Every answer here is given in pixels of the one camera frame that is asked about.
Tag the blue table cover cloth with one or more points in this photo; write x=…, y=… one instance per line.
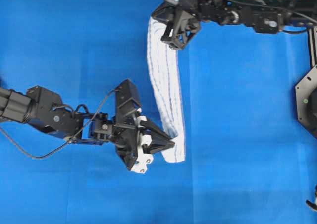
x=248, y=159

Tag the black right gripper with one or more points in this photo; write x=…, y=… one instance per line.
x=181, y=22

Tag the white blue striped towel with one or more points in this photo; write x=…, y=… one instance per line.
x=165, y=80

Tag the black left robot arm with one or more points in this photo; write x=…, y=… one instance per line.
x=45, y=111

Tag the black aluminium frame rail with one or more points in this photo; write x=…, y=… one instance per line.
x=312, y=44

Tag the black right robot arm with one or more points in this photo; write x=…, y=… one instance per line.
x=257, y=13

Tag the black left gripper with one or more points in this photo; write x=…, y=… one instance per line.
x=129, y=132

